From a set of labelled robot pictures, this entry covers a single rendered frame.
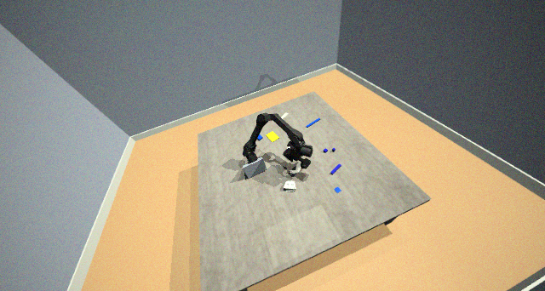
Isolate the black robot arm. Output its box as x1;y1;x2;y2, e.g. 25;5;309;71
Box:
243;113;313;164

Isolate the yellow flat square plate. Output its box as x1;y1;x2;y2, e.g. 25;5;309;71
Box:
267;131;279;142

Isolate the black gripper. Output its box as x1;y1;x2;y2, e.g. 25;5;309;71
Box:
283;148;311;169

